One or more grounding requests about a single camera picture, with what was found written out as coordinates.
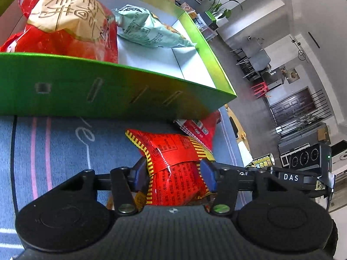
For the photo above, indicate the large red snack bag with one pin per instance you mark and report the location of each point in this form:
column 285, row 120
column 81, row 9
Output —
column 67, row 40

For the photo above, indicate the green lidded box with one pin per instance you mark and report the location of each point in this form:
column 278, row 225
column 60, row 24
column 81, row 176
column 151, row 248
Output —
column 211, row 19

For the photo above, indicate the pale green snack bag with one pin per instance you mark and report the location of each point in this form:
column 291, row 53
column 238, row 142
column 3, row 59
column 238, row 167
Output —
column 146, row 29

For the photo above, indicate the yellow shopping bag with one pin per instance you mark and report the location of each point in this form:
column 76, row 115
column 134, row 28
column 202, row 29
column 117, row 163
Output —
column 187, row 9

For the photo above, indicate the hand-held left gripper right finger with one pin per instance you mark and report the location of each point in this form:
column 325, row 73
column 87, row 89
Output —
column 208, row 176

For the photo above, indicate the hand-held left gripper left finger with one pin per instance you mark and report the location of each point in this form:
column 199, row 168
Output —
column 141, row 176

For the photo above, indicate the large leaf plant white pot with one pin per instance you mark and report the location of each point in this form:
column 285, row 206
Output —
column 223, row 21

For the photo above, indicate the dark wooden door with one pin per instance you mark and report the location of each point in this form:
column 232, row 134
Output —
column 292, row 105

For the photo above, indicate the red plastic stool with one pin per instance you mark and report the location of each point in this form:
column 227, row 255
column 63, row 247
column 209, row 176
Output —
column 259, row 88

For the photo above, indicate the clear plastic storage box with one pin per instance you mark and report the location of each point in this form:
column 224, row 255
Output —
column 206, row 34

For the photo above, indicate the black yellow drink can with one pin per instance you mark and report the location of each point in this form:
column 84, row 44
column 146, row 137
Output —
column 260, row 162

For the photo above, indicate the blue striped blanket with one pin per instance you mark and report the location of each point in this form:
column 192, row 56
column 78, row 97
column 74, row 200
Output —
column 67, row 154

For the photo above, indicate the green cardboard box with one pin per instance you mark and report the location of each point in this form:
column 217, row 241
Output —
column 108, row 92

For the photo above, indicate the grey dining chair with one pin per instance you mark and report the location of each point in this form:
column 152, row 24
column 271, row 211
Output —
column 260, row 57

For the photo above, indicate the wooden round table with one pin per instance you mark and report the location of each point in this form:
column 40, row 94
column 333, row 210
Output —
column 245, row 151

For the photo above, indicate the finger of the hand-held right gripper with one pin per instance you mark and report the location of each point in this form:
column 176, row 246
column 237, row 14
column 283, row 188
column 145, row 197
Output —
column 244, row 170

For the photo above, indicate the red yellow striped snack packet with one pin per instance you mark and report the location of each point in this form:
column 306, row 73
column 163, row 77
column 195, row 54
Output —
column 173, row 151

